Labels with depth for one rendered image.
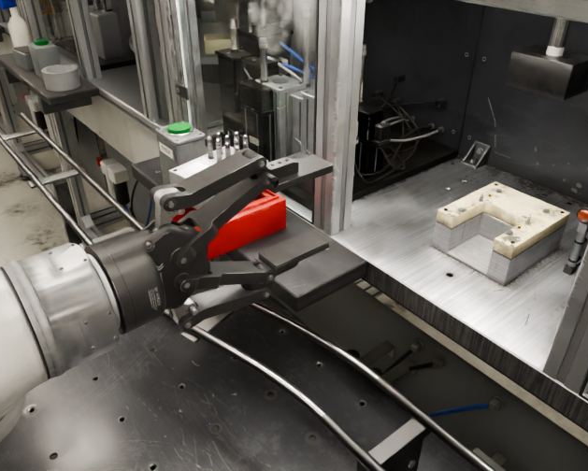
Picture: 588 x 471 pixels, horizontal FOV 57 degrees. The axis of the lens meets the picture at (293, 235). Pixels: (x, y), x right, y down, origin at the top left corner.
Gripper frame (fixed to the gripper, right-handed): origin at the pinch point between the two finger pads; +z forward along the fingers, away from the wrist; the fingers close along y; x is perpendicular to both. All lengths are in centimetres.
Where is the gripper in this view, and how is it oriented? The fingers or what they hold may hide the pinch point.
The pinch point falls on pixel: (301, 210)
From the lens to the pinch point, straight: 53.1
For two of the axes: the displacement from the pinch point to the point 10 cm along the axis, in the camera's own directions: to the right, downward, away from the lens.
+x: -6.2, -4.3, 6.5
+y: 0.0, -8.4, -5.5
